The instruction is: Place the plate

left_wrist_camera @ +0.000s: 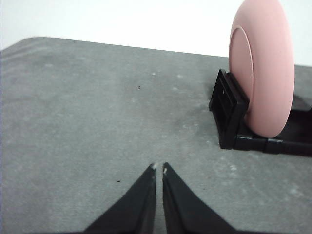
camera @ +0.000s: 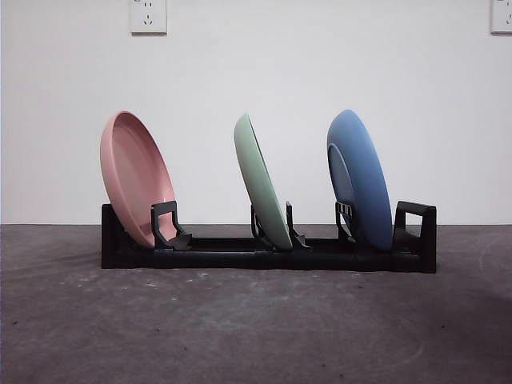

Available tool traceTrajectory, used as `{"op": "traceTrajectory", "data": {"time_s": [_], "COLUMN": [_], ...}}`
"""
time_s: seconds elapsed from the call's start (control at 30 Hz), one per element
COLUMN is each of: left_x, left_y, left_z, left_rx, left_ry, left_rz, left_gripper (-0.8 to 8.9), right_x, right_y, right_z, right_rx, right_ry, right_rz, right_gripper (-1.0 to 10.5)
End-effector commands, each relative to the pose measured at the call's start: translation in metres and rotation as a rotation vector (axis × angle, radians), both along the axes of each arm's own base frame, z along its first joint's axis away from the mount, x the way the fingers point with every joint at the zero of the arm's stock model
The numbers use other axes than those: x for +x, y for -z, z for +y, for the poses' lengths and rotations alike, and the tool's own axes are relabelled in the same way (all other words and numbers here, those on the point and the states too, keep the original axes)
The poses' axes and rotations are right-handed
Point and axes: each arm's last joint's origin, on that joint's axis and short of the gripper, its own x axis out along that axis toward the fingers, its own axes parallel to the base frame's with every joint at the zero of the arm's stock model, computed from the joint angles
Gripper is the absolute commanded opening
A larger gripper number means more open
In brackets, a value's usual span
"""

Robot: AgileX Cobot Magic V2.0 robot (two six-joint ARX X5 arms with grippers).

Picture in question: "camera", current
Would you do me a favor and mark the blue round plate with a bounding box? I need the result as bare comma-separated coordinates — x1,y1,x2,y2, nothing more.
326,108,394,255

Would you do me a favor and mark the black plastic plate rack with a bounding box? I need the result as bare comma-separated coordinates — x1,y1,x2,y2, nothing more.
101,201,438,275

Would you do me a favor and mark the green round plate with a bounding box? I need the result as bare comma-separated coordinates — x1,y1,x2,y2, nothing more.
233,113,294,251

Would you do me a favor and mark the white wall socket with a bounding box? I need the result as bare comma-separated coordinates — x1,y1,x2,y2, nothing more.
130,0,168,35
490,0,512,34

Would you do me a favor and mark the pink round plate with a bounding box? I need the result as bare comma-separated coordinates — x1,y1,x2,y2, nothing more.
99,110,178,248

